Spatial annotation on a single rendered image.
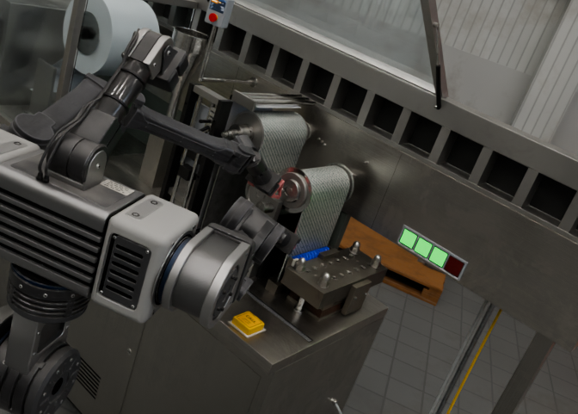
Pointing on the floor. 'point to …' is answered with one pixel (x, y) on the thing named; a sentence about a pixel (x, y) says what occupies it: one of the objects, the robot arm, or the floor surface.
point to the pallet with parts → (396, 262)
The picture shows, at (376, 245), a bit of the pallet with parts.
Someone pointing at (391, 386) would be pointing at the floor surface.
